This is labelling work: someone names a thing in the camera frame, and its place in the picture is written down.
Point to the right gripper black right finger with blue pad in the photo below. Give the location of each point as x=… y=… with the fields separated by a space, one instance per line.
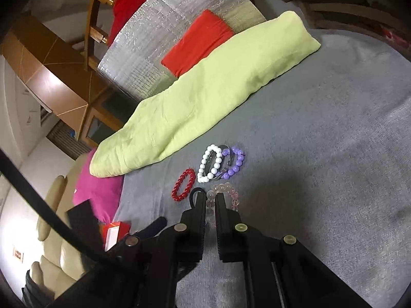
x=278 y=272

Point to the red small pillow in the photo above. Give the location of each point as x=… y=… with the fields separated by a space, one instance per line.
x=206 y=33

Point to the silver foil insulation sheet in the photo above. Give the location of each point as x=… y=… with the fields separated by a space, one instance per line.
x=132 y=62

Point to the wooden cabinet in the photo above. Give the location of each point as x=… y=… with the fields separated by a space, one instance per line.
x=54 y=72

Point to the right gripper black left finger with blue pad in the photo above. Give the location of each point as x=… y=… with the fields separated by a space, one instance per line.
x=141 y=270

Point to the light green folded blanket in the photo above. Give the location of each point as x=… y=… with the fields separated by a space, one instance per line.
x=163 y=124

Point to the red jewelry box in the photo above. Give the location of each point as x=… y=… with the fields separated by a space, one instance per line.
x=112 y=233

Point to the magenta pink pillow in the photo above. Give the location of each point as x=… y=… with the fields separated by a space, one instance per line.
x=103 y=193

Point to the thin silver bangle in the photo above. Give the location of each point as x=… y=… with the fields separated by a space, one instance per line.
x=218 y=161

